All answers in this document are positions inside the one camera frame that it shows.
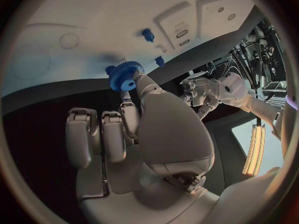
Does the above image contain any small blue gear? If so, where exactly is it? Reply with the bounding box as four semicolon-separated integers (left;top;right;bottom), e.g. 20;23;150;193
105;65;119;77

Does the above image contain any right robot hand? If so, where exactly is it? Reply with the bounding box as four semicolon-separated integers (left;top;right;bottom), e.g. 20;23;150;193
64;70;222;224

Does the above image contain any white task board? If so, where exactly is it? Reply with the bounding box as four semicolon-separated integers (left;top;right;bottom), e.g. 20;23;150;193
1;0;257;98

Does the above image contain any glowing light bar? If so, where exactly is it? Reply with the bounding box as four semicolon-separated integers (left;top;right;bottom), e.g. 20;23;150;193
242;124;268;176

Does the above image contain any blue stepped peg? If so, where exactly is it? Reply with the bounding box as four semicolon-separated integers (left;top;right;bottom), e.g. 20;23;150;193
141;28;155;43

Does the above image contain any metal equipment rack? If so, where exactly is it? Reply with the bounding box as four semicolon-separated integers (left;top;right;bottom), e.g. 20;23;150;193
230;18;288;98

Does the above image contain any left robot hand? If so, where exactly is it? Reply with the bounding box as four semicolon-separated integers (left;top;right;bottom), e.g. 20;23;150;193
178;76;222;120

